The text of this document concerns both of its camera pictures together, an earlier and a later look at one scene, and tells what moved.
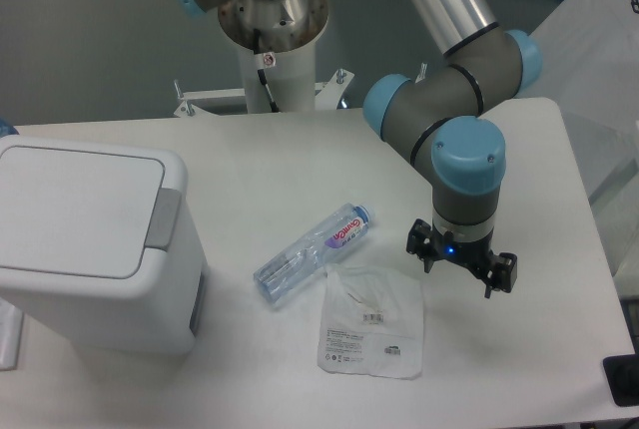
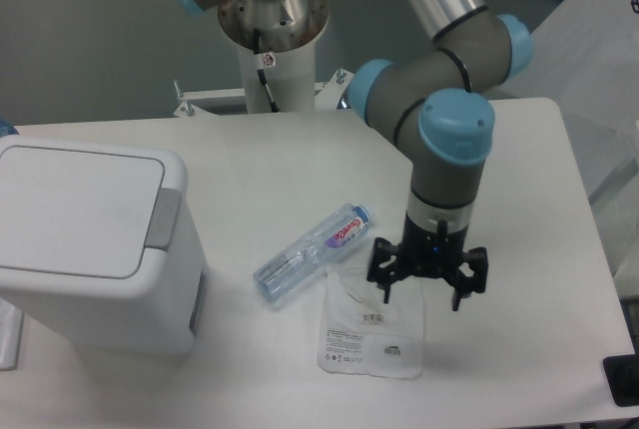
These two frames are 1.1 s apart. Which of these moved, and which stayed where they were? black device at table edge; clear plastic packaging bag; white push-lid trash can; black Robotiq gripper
Moved: black Robotiq gripper
Stayed: white push-lid trash can; black device at table edge; clear plastic packaging bag
